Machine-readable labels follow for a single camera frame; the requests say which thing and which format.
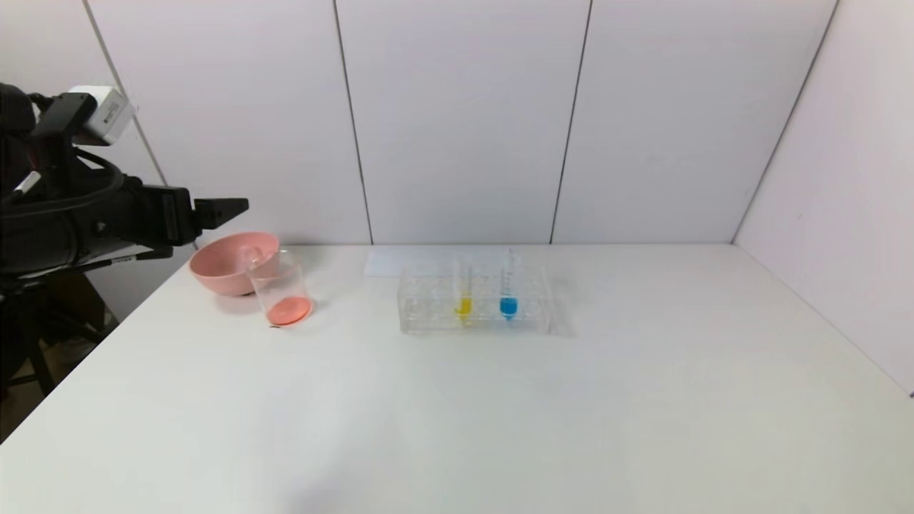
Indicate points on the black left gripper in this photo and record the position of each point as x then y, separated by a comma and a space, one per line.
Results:
177, 215

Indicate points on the test tube with red pigment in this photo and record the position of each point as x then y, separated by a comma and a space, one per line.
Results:
251, 255

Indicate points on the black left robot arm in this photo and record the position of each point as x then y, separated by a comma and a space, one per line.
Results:
43, 228

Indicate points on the white paper sheet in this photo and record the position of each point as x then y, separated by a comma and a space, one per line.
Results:
385, 263

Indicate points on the test tube with blue pigment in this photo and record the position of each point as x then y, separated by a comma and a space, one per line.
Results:
508, 307

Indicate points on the pink bowl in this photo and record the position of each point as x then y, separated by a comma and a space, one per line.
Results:
221, 264

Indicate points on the clear glass beaker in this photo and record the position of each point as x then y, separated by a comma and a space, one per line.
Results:
289, 310

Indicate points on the clear plastic test tube rack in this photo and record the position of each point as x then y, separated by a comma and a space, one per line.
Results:
528, 318

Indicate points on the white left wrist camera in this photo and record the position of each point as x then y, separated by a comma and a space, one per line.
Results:
103, 114

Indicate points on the test tube with yellow pigment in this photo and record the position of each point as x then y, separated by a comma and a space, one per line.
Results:
463, 307

